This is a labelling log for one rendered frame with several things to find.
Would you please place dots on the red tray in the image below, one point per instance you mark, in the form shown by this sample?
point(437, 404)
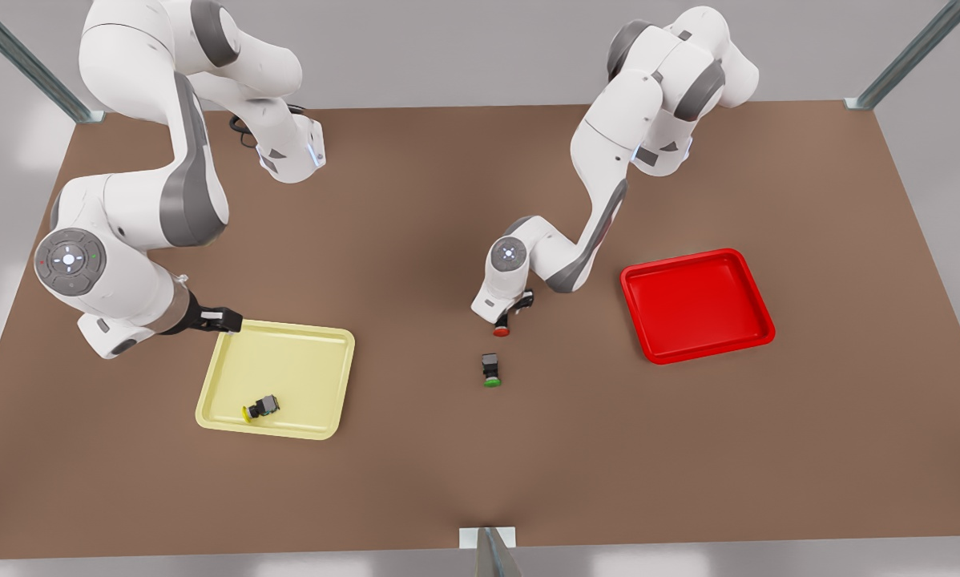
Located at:
point(696, 304)

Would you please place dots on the green push-button switch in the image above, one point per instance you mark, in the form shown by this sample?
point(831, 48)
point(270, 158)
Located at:
point(491, 370)

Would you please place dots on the pale yellow tray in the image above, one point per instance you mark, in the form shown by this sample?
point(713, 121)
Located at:
point(278, 378)

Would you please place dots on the silver frame post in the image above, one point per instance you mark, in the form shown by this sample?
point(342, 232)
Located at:
point(909, 56)
point(31, 64)
point(492, 553)

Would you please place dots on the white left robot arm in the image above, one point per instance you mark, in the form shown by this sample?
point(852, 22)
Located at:
point(608, 136)

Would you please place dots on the yellow push-button switch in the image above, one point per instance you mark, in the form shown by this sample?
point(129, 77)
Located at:
point(260, 408)

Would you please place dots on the red push-button switch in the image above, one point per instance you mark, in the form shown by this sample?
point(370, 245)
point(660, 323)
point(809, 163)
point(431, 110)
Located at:
point(502, 328)

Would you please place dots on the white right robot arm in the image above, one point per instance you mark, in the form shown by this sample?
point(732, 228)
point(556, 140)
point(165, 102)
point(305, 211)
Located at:
point(139, 208)

